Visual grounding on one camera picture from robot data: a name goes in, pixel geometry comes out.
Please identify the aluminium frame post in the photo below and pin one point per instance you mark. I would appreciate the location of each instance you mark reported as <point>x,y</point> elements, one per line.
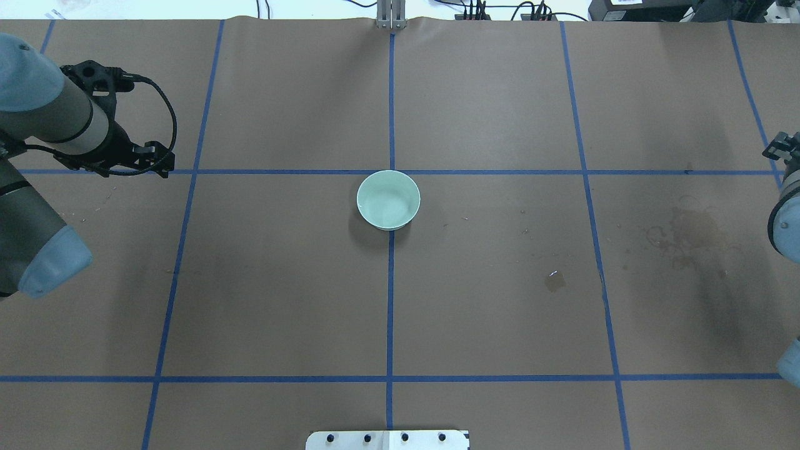
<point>391,14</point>

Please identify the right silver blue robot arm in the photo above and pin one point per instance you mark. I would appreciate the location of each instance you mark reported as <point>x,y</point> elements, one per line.
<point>783,232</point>

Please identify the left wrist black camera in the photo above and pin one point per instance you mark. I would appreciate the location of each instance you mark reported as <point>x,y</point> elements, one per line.
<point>101,83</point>

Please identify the wrist black camera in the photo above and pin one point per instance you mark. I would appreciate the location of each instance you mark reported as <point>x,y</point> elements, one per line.
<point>784,147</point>
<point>101,83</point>

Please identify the black orange usb hub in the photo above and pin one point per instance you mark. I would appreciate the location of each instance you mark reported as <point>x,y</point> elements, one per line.
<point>473,13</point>

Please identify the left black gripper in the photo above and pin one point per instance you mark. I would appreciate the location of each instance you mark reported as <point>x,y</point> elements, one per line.
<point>117,143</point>

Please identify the light green bowl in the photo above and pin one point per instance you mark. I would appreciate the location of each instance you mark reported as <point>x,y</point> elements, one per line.
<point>388,200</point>

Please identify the black box with label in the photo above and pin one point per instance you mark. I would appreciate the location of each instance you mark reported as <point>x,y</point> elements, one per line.
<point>638,11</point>

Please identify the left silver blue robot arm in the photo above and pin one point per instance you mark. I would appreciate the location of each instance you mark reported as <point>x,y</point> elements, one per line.
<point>67,112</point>

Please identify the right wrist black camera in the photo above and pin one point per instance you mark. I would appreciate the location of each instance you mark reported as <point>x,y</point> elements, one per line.
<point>784,147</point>

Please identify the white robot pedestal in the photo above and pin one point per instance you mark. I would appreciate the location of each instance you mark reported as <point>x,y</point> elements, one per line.
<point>390,439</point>

